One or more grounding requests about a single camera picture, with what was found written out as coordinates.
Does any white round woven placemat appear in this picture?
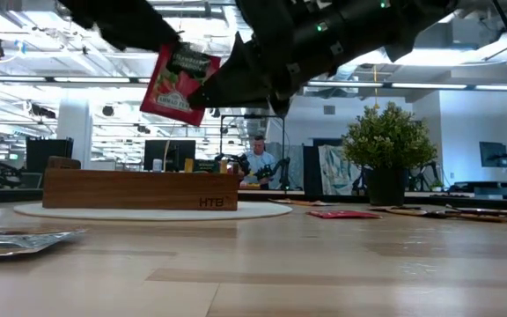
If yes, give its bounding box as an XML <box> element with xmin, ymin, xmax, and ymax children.
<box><xmin>13</xmin><ymin>201</ymin><xmax>293</xmax><ymax>222</ymax></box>

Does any patterned white cloth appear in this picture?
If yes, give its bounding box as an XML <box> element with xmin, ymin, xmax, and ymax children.
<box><xmin>318</xmin><ymin>144</ymin><xmax>363</xmax><ymax>196</ymax></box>

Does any person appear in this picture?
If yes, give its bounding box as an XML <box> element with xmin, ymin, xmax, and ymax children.
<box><xmin>240</xmin><ymin>135</ymin><xmax>280</xmax><ymax>190</ymax></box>

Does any black computer monitor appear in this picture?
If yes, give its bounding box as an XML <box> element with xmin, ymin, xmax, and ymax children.
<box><xmin>143</xmin><ymin>139</ymin><xmax>196</xmax><ymax>173</ymax></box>

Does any red strawberry tea bag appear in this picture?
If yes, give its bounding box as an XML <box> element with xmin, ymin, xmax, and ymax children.
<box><xmin>305</xmin><ymin>210</ymin><xmax>383</xmax><ymax>220</ymax></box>
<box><xmin>139</xmin><ymin>41</ymin><xmax>222</xmax><ymax>128</ymax></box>

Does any black partition panel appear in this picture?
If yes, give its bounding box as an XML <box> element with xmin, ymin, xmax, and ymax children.
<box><xmin>26</xmin><ymin>137</ymin><xmax>74</xmax><ymax>175</ymax></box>

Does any long ceiling light strip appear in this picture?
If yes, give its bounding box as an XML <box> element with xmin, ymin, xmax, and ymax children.
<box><xmin>0</xmin><ymin>75</ymin><xmax>507</xmax><ymax>92</ymax></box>

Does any wooden tea box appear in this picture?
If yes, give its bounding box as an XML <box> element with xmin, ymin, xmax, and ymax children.
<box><xmin>41</xmin><ymin>156</ymin><xmax>239</xmax><ymax>211</ymax></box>

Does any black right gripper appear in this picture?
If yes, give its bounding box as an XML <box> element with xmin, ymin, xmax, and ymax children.
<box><xmin>187</xmin><ymin>0</ymin><xmax>351</xmax><ymax>116</ymax></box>

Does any monitor on arm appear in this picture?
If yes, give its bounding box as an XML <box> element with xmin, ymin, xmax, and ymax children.
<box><xmin>479</xmin><ymin>141</ymin><xmax>507</xmax><ymax>168</ymax></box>

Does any black metal frame stand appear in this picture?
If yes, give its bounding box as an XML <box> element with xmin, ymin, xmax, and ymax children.
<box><xmin>219</xmin><ymin>114</ymin><xmax>286</xmax><ymax>190</ymax></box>

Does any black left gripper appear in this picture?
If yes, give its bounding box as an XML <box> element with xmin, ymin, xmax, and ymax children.
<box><xmin>57</xmin><ymin>0</ymin><xmax>180</xmax><ymax>52</ymax></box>

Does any potted green plant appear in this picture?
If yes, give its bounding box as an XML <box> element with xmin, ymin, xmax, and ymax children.
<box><xmin>342</xmin><ymin>101</ymin><xmax>438</xmax><ymax>207</ymax></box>

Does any black metal table frame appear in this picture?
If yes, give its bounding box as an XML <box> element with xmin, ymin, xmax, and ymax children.
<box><xmin>0</xmin><ymin>188</ymin><xmax>507</xmax><ymax>211</ymax></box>

